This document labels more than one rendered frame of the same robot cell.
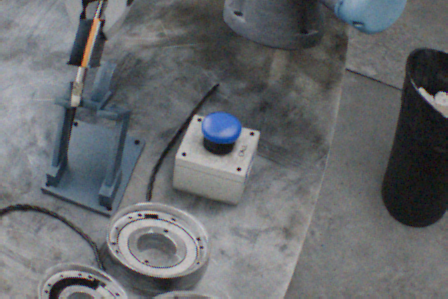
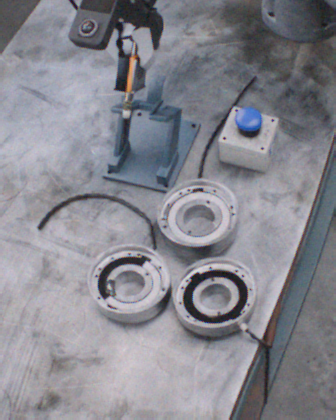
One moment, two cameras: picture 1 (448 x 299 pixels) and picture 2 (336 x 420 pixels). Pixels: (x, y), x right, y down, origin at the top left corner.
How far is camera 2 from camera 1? 38 cm
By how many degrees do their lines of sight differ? 19
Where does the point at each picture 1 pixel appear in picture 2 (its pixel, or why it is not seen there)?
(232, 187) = (259, 161)
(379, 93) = not seen: outside the picture
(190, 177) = (231, 154)
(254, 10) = (281, 12)
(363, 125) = not seen: outside the picture
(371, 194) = not seen: outside the picture
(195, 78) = (239, 71)
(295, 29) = (315, 25)
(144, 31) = (198, 30)
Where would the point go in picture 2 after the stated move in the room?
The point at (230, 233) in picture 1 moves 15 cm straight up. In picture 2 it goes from (259, 197) to (257, 125)
